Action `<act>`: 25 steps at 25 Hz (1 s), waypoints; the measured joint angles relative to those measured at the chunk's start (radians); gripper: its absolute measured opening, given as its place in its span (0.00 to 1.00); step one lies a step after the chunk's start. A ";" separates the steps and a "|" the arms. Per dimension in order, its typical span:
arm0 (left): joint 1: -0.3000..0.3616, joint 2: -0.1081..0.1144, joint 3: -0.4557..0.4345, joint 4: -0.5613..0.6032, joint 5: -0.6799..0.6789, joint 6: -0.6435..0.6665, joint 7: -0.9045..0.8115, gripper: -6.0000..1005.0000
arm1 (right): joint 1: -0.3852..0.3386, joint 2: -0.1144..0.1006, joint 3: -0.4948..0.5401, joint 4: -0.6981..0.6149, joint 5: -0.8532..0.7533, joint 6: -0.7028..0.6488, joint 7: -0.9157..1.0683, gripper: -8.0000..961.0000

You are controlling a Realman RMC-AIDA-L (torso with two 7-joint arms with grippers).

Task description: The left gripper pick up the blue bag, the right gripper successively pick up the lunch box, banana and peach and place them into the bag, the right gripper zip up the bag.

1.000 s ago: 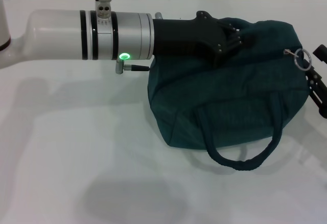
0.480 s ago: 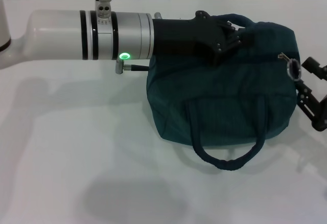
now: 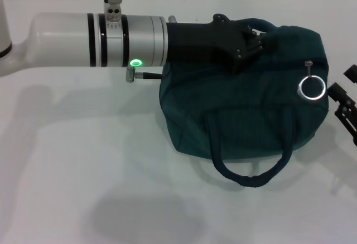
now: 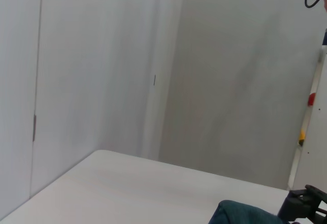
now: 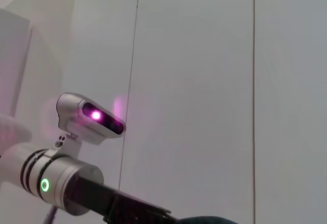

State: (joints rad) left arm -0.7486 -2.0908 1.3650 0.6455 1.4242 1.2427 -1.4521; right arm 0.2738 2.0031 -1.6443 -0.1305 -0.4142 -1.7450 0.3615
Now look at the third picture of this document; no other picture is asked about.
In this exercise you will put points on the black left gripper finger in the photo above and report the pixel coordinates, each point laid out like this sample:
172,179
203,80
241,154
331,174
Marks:
253,31
267,42

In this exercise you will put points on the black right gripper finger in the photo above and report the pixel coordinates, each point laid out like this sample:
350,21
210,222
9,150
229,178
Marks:
352,74
346,107

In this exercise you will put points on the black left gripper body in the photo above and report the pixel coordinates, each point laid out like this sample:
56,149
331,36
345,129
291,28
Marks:
200,42

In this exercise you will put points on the dark teal insulated bag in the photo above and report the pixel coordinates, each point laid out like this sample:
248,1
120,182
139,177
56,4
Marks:
237,110

